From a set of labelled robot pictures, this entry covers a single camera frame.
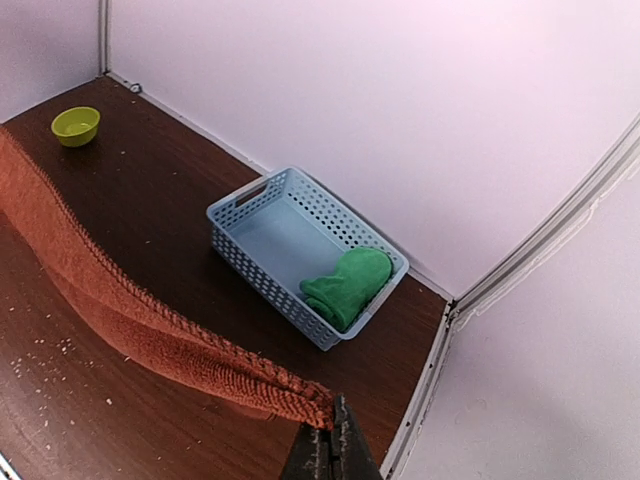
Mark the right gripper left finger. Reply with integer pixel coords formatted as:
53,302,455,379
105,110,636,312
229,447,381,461
280,424,332,480

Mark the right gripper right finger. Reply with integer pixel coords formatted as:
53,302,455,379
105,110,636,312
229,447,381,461
329,395,382,480

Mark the green towel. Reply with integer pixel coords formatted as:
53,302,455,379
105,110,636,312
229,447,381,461
299,247,393,333

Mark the brown towel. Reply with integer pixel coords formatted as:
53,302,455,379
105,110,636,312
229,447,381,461
1,130,335,430

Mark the light blue plastic basket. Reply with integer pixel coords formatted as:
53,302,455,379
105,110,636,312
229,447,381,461
206,168,409,351

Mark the green plastic bowl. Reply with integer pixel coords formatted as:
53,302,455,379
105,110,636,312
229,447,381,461
51,106,101,148

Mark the right aluminium frame post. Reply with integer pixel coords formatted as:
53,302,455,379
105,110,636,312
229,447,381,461
380,118,639,479

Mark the aluminium frame post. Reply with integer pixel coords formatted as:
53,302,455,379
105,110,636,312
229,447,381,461
98,0,110,76
380,118,639,479

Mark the left aluminium frame post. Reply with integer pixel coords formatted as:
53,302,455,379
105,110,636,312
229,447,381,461
98,0,110,76

